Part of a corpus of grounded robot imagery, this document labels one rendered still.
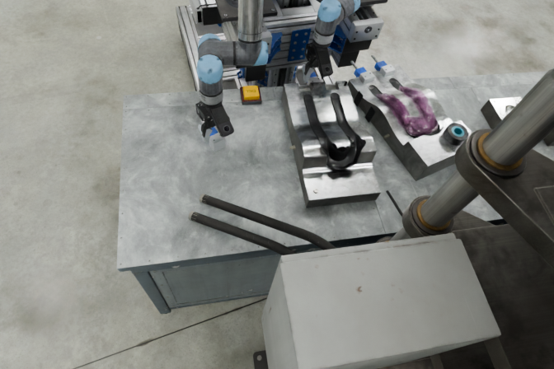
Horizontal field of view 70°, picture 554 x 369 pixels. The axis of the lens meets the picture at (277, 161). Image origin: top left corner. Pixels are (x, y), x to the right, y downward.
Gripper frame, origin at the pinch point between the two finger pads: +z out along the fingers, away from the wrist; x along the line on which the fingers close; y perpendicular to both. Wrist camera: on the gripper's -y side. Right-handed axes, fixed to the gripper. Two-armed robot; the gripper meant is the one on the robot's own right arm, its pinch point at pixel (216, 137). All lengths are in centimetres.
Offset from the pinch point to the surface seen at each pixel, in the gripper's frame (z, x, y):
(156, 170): 4.6, 23.8, 1.6
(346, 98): -4, -52, -13
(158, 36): 85, -40, 152
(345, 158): -2.9, -33.4, -33.6
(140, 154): 4.6, 25.3, 10.7
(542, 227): -69, -9, -82
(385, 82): -1, -75, -13
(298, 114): -3.8, -30.1, -9.2
